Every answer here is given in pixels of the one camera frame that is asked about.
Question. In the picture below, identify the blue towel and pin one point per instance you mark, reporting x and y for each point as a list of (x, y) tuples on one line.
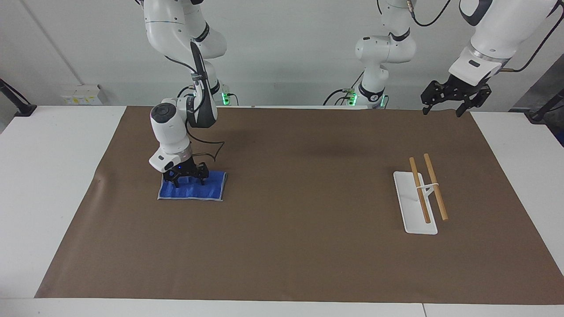
[(194, 191)]

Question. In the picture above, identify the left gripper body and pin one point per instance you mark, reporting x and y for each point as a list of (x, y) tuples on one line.
[(465, 87)]

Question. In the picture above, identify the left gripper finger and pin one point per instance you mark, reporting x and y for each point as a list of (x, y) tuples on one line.
[(433, 94), (476, 98)]

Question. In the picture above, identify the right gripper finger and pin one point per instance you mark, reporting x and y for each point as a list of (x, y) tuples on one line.
[(172, 179), (202, 172)]

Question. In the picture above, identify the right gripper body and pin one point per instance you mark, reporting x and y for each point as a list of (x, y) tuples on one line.
[(181, 167)]

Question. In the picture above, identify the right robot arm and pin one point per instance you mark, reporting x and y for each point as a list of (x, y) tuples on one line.
[(167, 127)]

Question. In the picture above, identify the black stand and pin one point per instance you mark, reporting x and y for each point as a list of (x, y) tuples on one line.
[(544, 110), (20, 105)]

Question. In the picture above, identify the white rack with wooden rods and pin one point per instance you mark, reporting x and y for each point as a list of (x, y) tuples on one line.
[(418, 211)]

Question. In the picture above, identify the white wall socket box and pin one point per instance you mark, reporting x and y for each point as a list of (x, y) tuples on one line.
[(81, 94)]

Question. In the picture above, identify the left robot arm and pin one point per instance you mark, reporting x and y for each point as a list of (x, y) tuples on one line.
[(493, 35)]

